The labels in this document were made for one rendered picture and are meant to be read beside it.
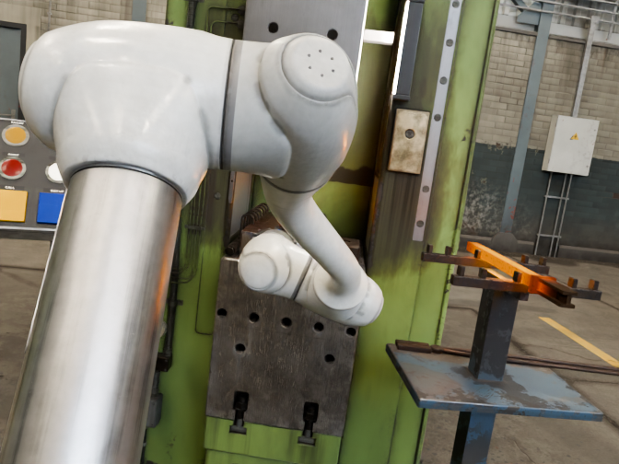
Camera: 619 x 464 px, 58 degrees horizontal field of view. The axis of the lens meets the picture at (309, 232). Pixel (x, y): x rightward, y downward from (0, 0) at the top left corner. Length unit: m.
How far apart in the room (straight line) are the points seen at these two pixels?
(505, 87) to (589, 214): 2.21
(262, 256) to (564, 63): 7.71
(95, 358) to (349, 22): 1.17
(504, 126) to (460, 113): 6.50
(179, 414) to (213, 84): 1.46
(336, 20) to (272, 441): 1.12
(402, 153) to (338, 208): 0.45
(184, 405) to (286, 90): 1.46
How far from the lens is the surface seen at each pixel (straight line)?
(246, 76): 0.53
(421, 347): 1.42
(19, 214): 1.43
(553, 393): 1.38
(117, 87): 0.52
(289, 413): 1.57
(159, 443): 1.94
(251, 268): 1.02
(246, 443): 1.63
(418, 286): 1.66
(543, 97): 8.36
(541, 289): 1.16
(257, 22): 1.49
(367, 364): 1.72
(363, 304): 1.06
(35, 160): 1.48
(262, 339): 1.49
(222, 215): 1.65
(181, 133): 0.51
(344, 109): 0.52
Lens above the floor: 1.25
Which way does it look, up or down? 10 degrees down
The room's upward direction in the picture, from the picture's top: 7 degrees clockwise
